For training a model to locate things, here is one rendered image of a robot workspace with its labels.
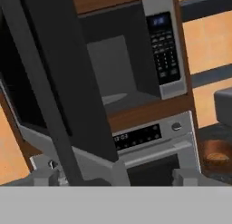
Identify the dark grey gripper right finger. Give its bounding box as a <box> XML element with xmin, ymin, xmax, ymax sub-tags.
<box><xmin>171</xmin><ymin>168</ymin><xmax>231</xmax><ymax>187</ymax></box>

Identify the grey microwave door handle bar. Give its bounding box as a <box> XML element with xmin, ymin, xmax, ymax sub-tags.
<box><xmin>0</xmin><ymin>0</ymin><xmax>84</xmax><ymax>187</ymax></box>

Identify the silver oven door handle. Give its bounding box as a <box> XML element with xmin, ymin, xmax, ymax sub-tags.
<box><xmin>120</xmin><ymin>141</ymin><xmax>194</xmax><ymax>170</ymax></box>

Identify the silver microwave with black keypad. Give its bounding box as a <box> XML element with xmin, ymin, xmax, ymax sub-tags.
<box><xmin>76</xmin><ymin>0</ymin><xmax>189</xmax><ymax>115</ymax></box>

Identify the brown wooden appliance cabinet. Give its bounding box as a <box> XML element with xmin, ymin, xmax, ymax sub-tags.
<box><xmin>0</xmin><ymin>0</ymin><xmax>201</xmax><ymax>174</ymax></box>

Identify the stainless steel oven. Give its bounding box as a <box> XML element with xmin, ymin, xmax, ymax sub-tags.
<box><xmin>30</xmin><ymin>111</ymin><xmax>202</xmax><ymax>187</ymax></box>

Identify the grey rounded countertop appliance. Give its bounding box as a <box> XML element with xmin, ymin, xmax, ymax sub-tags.
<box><xmin>213</xmin><ymin>87</ymin><xmax>232</xmax><ymax>126</ymax></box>

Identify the brown bowl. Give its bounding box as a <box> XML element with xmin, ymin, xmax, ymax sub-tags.
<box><xmin>201</xmin><ymin>139</ymin><xmax>232</xmax><ymax>169</ymax></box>

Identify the dark grey wall shelf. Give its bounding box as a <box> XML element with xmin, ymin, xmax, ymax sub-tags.
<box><xmin>190</xmin><ymin>63</ymin><xmax>232</xmax><ymax>89</ymax></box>
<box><xmin>180</xmin><ymin>0</ymin><xmax>232</xmax><ymax>23</ymax></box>

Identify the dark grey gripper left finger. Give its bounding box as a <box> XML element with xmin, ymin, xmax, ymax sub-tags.
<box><xmin>1</xmin><ymin>168</ymin><xmax>62</xmax><ymax>187</ymax></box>

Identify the black microwave door grey frame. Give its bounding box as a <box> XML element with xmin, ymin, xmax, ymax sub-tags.
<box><xmin>0</xmin><ymin>0</ymin><xmax>131</xmax><ymax>187</ymax></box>

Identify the grey microwave turntable plate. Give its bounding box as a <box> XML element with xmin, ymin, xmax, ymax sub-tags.
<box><xmin>101</xmin><ymin>93</ymin><xmax>129</xmax><ymax>106</ymax></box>

